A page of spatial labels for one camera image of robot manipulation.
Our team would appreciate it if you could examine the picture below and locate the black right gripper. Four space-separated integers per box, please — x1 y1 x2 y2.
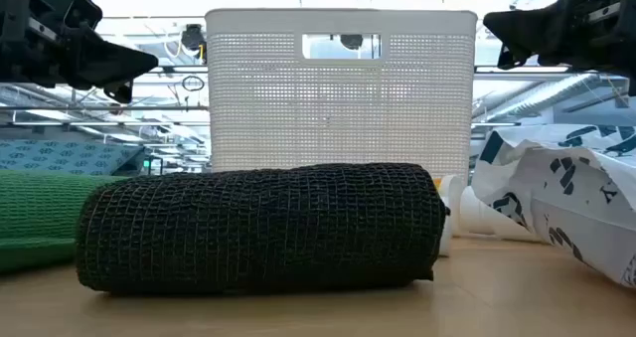
482 0 636 97

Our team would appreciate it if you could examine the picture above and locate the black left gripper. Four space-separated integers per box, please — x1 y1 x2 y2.
0 0 160 105

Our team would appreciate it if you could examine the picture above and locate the green bandage roll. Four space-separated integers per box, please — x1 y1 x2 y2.
0 170 130 274

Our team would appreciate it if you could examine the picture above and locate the white printed plastic package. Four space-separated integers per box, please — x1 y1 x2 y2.
469 122 636 289

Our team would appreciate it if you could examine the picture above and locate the small white plastic cup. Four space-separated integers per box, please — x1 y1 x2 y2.
457 185 546 244

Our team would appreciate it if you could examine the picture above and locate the white perforated plastic basket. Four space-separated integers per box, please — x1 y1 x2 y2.
204 7 479 184

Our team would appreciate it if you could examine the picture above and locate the black ceiling-hung device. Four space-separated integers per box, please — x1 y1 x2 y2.
340 33 365 51
180 23 209 64

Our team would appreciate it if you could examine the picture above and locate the blue patterned cloth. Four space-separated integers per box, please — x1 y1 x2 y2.
0 138 148 177

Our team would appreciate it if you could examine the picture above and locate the black bandage roll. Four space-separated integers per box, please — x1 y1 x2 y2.
74 161 451 296

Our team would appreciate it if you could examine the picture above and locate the silver ventilation duct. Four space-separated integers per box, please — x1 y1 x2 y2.
471 72 605 125

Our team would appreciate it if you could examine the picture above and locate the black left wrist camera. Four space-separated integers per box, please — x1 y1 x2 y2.
52 0 104 30

